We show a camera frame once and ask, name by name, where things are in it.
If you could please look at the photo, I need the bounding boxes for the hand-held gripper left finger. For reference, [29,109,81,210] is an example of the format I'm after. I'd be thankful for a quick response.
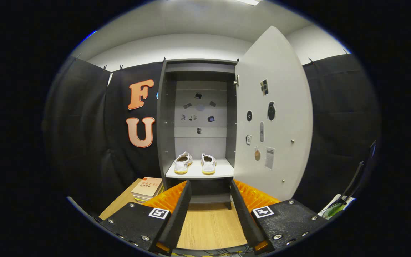
[100,180,192,256]

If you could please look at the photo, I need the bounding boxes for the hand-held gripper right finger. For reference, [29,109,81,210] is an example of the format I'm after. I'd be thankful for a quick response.
[230,179,329,255]

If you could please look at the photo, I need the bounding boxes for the white canvas shoe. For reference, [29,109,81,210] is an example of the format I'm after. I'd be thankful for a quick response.
[201,153,217,175]
[174,152,193,175]

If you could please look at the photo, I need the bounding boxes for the light grey cabinet door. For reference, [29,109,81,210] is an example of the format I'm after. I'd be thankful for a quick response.
[233,26,314,202]

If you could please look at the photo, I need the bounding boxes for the grey book with yellow edge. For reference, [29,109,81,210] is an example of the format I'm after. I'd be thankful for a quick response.
[133,195,165,205]

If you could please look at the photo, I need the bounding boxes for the white cabinet shelf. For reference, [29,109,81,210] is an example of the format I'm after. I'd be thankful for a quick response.
[165,159,235,180]

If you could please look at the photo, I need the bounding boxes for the white and green papers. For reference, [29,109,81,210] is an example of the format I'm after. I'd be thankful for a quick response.
[318,194,356,220]

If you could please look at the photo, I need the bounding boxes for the black metal stand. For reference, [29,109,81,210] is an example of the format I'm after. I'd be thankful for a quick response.
[346,140,378,207]

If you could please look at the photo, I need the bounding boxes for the black backdrop cloth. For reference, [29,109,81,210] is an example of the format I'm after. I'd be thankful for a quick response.
[43,54,382,218]

